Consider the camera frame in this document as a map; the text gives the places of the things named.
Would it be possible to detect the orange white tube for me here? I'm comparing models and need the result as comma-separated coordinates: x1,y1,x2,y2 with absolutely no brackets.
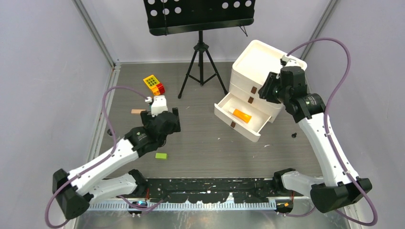
228,107,252,123

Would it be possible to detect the green rectangular block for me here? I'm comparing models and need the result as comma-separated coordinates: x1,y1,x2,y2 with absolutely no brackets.
155,153,168,160

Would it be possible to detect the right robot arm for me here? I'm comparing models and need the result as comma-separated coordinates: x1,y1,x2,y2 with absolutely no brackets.
258,66,373,213

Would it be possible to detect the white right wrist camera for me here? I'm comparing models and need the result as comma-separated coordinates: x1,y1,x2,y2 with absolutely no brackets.
280,55,300,67

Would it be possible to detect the white drawer organizer box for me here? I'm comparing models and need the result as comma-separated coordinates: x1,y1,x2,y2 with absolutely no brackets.
229,40,287,123

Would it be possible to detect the white bottom drawer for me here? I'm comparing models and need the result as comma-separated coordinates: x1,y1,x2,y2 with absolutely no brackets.
214,93,273,142

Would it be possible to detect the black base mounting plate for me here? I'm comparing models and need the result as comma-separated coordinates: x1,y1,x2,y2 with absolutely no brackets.
124,178,292,204

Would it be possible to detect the black music stand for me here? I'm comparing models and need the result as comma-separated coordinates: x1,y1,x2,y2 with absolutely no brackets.
143,0,256,98

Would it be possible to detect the beige rectangular block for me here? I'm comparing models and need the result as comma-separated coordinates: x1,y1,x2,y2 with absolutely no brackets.
131,109,145,115

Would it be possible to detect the yellow green toy block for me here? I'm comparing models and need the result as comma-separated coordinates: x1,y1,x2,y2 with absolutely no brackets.
143,74,160,89

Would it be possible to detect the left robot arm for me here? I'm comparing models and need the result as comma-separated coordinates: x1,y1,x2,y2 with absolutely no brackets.
52,107,181,219

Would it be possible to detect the red orange toy block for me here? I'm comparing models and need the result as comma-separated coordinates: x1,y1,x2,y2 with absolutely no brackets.
150,83,165,96

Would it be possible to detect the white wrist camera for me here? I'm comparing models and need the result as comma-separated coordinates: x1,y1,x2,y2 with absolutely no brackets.
280,55,300,67
145,95,168,117

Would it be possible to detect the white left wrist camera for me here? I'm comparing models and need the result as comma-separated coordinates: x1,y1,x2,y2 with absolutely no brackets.
145,95,168,117

